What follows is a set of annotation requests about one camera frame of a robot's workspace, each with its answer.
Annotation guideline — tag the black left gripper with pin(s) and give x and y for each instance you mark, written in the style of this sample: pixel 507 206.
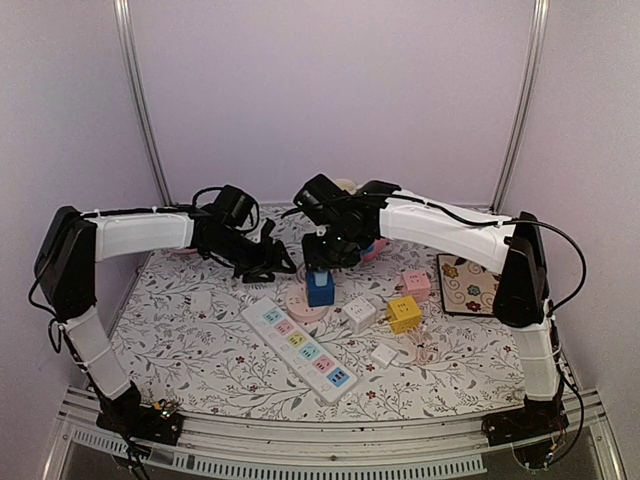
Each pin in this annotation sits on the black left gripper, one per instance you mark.
pixel 267 263

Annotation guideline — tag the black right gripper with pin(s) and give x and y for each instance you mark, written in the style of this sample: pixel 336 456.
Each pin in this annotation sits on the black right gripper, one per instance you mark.
pixel 313 258

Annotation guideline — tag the dark blue cube socket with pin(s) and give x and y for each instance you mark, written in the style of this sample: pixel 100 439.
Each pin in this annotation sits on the dark blue cube socket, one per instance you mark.
pixel 319 297

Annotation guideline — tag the white tiger cube socket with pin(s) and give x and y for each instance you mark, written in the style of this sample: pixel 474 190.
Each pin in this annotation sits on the white tiger cube socket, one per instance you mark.
pixel 360 314

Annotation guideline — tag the pink cube socket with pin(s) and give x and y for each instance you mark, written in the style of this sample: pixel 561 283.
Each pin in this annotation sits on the pink cube socket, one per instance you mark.
pixel 415 283

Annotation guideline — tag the yellow cube socket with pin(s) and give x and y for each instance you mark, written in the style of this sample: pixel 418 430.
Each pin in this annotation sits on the yellow cube socket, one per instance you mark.
pixel 403 314

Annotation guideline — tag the white multicolour power strip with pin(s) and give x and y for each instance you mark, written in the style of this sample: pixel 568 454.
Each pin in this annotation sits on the white multicolour power strip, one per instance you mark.
pixel 322 372

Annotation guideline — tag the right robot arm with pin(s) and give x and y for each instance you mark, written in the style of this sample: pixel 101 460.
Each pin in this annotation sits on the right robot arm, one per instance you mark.
pixel 511 248

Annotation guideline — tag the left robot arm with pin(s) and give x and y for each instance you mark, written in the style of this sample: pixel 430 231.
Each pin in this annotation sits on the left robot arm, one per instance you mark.
pixel 67 269

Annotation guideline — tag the pale blue cube plug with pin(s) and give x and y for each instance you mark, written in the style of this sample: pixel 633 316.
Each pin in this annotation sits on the pale blue cube plug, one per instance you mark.
pixel 321 278

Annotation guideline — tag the pink wedge power socket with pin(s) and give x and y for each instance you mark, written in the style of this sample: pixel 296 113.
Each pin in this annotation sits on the pink wedge power socket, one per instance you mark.
pixel 373 250

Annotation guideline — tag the round pink socket base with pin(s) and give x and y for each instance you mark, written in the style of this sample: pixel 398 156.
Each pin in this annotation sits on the round pink socket base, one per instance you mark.
pixel 298 308

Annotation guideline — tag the white ceramic mug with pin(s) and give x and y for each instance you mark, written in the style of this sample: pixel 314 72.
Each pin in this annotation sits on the white ceramic mug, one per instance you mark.
pixel 347 185

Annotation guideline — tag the white flat charger adapter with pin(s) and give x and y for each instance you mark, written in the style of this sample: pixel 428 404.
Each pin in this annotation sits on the white flat charger adapter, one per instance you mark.
pixel 383 355

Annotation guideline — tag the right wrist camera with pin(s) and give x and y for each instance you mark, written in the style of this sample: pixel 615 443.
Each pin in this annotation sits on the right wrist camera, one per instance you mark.
pixel 313 199

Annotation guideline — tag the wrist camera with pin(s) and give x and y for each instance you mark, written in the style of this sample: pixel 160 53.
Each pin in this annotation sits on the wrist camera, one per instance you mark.
pixel 313 199
pixel 232 206

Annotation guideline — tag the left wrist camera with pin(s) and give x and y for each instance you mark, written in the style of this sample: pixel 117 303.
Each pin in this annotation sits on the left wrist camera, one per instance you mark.
pixel 232 206

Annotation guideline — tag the aluminium corner post left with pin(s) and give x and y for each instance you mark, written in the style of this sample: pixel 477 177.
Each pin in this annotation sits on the aluminium corner post left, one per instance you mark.
pixel 127 42

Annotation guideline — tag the aluminium corner post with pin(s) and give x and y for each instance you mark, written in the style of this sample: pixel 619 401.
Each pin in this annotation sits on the aluminium corner post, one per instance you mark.
pixel 127 42
pixel 533 57

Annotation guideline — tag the aluminium front rail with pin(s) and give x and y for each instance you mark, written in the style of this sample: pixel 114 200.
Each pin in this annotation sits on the aluminium front rail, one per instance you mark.
pixel 452 447

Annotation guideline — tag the aluminium corner post right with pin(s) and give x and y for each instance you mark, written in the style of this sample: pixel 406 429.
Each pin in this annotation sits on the aluminium corner post right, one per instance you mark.
pixel 533 57

